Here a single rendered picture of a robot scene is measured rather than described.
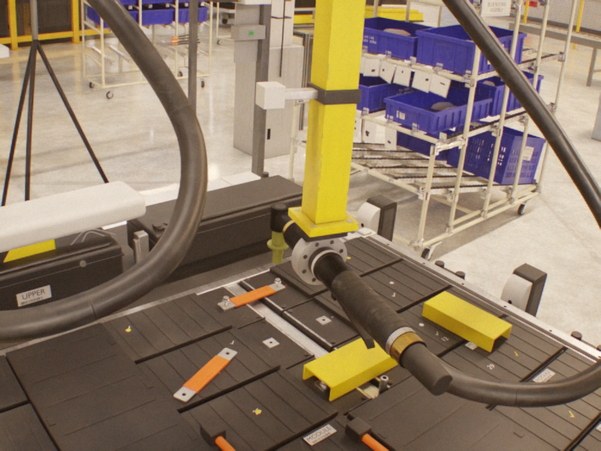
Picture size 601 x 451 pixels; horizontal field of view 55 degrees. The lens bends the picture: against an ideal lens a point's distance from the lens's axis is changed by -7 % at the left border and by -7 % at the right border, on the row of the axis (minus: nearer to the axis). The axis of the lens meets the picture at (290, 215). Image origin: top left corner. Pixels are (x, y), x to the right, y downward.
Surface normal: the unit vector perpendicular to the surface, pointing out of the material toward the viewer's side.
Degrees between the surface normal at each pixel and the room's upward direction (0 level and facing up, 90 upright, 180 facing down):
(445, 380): 90
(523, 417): 0
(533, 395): 49
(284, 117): 90
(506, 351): 0
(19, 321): 45
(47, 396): 0
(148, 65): 75
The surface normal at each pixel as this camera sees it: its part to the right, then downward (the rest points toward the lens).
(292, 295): 0.06, -0.91
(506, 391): -0.05, -0.38
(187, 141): -0.25, -0.25
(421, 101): 0.66, 0.35
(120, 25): -0.14, 0.21
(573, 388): 0.14, -0.29
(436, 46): -0.75, 0.30
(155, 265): 0.32, -0.48
